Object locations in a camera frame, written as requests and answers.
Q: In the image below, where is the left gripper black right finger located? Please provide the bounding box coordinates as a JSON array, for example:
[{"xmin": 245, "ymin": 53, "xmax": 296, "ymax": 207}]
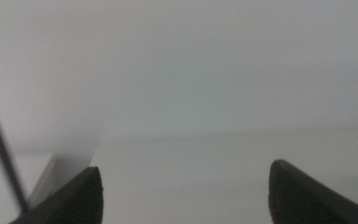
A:
[{"xmin": 268, "ymin": 159, "xmax": 358, "ymax": 224}]

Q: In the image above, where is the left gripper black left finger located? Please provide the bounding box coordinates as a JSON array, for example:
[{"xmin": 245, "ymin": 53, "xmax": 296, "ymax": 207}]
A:
[{"xmin": 7, "ymin": 166, "xmax": 104, "ymax": 224}]

